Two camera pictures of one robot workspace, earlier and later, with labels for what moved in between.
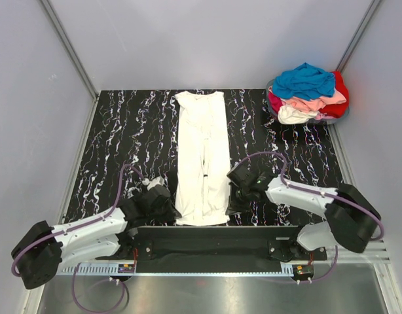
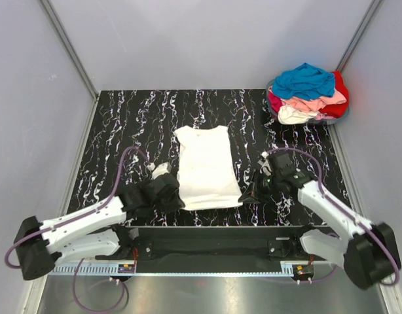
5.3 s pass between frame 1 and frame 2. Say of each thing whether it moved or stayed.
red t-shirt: stayed
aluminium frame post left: stayed
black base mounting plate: stayed
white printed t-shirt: moved
